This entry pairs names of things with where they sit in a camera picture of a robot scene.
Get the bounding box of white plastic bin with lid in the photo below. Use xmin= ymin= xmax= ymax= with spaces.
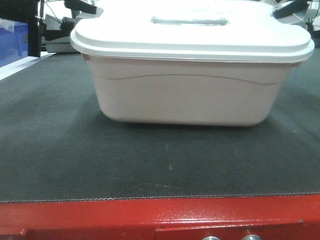
xmin=70 ymin=0 xmax=315 ymax=126

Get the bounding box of dark grey table mat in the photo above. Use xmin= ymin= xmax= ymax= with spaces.
xmin=0 ymin=49 xmax=320 ymax=203

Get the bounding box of red metal cart edge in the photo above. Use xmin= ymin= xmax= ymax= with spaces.
xmin=0 ymin=194 xmax=320 ymax=240

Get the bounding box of blue plastic tote on table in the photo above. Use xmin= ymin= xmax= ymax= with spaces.
xmin=0 ymin=18 xmax=29 ymax=67

